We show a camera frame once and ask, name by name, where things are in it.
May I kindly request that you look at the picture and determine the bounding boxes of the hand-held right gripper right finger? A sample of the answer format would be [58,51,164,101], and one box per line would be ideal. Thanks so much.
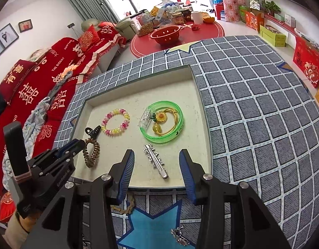
[179,149,291,249]

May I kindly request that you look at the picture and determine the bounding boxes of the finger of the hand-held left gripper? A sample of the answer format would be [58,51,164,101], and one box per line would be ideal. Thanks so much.
[31,146,86,200]
[27,139,86,168]

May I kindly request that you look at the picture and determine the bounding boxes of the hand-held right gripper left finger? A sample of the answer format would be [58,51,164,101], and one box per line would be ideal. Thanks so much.
[21,149,136,249]

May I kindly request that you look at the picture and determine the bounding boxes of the black claw hair clip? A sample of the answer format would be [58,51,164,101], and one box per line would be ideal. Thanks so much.
[85,126,101,138]

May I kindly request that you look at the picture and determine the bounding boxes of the brown spiral hair tie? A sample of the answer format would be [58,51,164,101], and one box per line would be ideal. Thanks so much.
[82,138,100,168]

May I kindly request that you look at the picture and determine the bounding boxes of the silver star hair clip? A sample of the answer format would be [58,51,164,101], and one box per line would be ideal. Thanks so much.
[143,143,169,179]

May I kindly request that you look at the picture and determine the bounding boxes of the pastel beaded bracelet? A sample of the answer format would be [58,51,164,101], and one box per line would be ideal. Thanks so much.
[101,107,130,137]

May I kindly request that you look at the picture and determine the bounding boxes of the green plastic bangle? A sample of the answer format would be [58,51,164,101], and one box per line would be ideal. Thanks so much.
[139,101,184,146]

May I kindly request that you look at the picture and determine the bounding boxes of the yellow sunflower hair tie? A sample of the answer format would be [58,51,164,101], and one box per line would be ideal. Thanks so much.
[150,109,182,137]

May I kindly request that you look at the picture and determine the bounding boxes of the grey shallow box tray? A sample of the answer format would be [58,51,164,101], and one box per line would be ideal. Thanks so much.
[71,64,214,190]

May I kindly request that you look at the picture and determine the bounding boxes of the person's left forearm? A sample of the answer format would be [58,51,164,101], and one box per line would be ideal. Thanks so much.
[6,210,42,245]

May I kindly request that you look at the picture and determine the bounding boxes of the grey blue crumpled cloth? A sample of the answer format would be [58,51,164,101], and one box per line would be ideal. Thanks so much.
[1,96,52,195]

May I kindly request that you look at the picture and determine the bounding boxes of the grey braided cloth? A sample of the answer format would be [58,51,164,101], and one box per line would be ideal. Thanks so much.
[49,65,79,101]

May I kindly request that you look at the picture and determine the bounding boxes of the red lettered cushion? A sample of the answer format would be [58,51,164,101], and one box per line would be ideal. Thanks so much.
[0,60,38,104]

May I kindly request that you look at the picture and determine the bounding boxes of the red covered sofa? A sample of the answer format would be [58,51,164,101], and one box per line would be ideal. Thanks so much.
[0,22,127,223]

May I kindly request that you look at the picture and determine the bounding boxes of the red patterned cushion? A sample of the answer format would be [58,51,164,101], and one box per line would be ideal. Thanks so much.
[78,26,100,51]

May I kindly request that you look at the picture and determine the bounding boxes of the beige armchair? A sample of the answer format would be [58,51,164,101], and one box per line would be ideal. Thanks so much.
[81,18,136,42]

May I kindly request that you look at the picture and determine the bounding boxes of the red plastic basin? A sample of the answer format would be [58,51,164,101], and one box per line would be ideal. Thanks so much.
[150,26,180,44]

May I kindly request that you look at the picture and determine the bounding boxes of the grey green curtain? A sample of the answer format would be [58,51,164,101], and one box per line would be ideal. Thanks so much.
[63,0,121,24]

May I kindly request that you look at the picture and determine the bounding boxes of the pile of snack packages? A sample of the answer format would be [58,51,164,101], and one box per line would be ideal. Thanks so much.
[135,0,194,37]

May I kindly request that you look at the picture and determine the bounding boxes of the yellow green boxes stack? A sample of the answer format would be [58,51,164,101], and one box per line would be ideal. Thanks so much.
[259,24,287,48]

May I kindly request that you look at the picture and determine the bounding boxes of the large red gift box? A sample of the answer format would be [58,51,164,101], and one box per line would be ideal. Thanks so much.
[292,36,319,89]

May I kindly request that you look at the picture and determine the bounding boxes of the orange red gift box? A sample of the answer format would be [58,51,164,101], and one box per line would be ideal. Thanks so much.
[244,10,264,33]

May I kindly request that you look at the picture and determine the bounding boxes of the red plastic stool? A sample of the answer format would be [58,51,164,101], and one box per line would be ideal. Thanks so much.
[214,2,226,20]

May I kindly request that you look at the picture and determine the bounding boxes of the green gift box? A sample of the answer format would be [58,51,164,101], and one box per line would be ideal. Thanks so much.
[239,5,249,22]

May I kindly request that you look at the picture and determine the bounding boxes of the red low shelf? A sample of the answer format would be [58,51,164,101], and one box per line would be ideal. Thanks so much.
[263,13,319,48]

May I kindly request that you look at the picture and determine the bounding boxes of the small white box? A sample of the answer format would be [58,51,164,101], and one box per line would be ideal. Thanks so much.
[284,14,296,28]

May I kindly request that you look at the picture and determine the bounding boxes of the potted green plant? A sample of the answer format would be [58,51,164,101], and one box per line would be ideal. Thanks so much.
[261,0,281,16]

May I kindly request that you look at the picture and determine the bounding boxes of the wooden bead bracelet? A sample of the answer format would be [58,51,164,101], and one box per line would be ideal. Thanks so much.
[111,193,136,214]

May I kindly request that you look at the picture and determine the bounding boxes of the purple keychain charm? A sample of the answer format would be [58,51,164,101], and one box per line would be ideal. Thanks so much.
[171,227,190,246]

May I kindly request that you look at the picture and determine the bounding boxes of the double wedding photo frame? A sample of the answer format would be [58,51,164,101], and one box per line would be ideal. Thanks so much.
[0,23,19,63]

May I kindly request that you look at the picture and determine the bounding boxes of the small photo frame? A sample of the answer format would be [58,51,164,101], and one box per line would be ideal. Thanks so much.
[18,19,33,33]

